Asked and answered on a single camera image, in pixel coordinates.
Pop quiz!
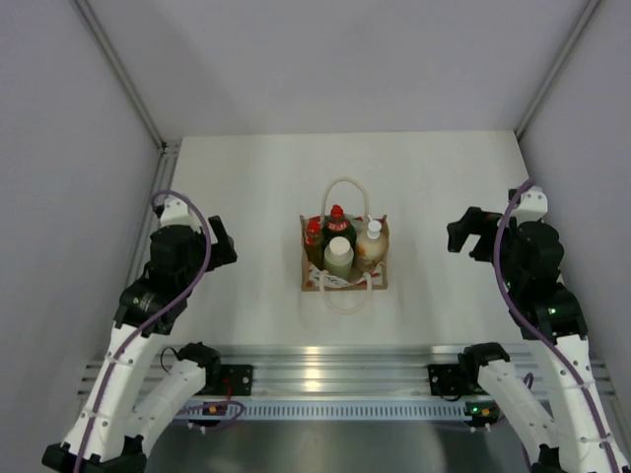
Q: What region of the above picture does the left aluminium frame post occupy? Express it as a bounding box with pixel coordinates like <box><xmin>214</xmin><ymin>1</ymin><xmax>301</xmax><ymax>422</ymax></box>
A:
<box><xmin>71</xmin><ymin>0</ymin><xmax>167</xmax><ymax>149</ymax></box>

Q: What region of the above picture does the aluminium mounting rail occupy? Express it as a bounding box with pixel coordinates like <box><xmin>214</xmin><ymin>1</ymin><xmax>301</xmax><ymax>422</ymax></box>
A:
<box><xmin>78</xmin><ymin>344</ymin><xmax>617</xmax><ymax>400</ymax></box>

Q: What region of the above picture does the aluminium frame post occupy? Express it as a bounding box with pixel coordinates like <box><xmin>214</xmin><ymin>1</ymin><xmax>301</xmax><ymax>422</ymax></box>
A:
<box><xmin>71</xmin><ymin>0</ymin><xmax>167</xmax><ymax>149</ymax></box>
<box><xmin>514</xmin><ymin>0</ymin><xmax>605</xmax><ymax>142</ymax></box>

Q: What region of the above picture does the green bottle white cap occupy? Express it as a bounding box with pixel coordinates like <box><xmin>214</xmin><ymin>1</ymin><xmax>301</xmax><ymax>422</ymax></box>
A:
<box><xmin>323</xmin><ymin>236</ymin><xmax>354</xmax><ymax>280</ymax></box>

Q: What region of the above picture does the cream pump lotion bottle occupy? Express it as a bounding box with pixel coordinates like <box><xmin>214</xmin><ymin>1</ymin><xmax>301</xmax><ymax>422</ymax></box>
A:
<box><xmin>355</xmin><ymin>216</ymin><xmax>388</xmax><ymax>272</ymax></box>

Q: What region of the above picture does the right aluminium frame post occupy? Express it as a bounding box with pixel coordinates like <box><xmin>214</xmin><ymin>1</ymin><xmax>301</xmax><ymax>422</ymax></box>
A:
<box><xmin>514</xmin><ymin>0</ymin><xmax>605</xmax><ymax>142</ymax></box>

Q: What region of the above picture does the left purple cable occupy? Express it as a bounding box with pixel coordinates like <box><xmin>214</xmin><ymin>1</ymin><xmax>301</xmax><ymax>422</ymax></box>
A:
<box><xmin>73</xmin><ymin>190</ymin><xmax>214</xmax><ymax>473</ymax></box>

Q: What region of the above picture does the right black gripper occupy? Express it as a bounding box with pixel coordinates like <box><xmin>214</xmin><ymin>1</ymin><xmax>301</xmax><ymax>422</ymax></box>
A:
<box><xmin>447</xmin><ymin>207</ymin><xmax>522</xmax><ymax>289</ymax></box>

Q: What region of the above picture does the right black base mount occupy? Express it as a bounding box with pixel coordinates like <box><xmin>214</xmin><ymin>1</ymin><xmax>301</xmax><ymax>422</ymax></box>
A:
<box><xmin>427</xmin><ymin>364</ymin><xmax>469</xmax><ymax>402</ymax></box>

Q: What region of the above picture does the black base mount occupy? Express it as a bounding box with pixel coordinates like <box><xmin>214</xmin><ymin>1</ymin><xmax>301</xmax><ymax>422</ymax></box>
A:
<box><xmin>427</xmin><ymin>364</ymin><xmax>469</xmax><ymax>402</ymax></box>
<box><xmin>214</xmin><ymin>365</ymin><xmax>254</xmax><ymax>398</ymax></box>

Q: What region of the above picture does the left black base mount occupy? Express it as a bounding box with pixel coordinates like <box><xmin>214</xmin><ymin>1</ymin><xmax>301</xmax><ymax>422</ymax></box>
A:
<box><xmin>214</xmin><ymin>365</ymin><xmax>254</xmax><ymax>398</ymax></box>

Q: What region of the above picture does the white slotted cable duct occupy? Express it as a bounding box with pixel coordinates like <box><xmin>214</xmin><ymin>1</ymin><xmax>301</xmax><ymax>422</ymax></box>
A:
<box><xmin>181</xmin><ymin>401</ymin><xmax>499</xmax><ymax>421</ymax></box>

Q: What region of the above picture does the small brown bottle red cap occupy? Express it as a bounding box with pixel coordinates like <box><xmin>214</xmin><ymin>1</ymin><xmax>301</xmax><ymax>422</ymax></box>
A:
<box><xmin>304</xmin><ymin>218</ymin><xmax>323</xmax><ymax>270</ymax></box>

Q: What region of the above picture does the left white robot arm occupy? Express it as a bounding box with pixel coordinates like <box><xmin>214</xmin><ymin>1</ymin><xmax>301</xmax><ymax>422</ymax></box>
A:
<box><xmin>41</xmin><ymin>216</ymin><xmax>237</xmax><ymax>472</ymax></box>

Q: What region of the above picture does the dark bottle red cap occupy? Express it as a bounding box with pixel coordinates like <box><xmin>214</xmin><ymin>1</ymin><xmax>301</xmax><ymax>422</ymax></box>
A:
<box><xmin>322</xmin><ymin>204</ymin><xmax>357</xmax><ymax>248</ymax></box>

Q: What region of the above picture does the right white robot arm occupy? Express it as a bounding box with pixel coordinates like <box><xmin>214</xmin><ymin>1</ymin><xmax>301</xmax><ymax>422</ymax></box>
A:
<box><xmin>447</xmin><ymin>207</ymin><xmax>630</xmax><ymax>472</ymax></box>

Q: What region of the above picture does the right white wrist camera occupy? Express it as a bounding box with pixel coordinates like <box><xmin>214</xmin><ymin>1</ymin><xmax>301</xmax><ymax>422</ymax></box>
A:
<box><xmin>511</xmin><ymin>186</ymin><xmax>548</xmax><ymax>225</ymax></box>

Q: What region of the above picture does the brown canvas tote bag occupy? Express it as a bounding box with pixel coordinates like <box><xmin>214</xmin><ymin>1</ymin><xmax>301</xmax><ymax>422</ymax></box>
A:
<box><xmin>300</xmin><ymin>176</ymin><xmax>389</xmax><ymax>315</ymax></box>

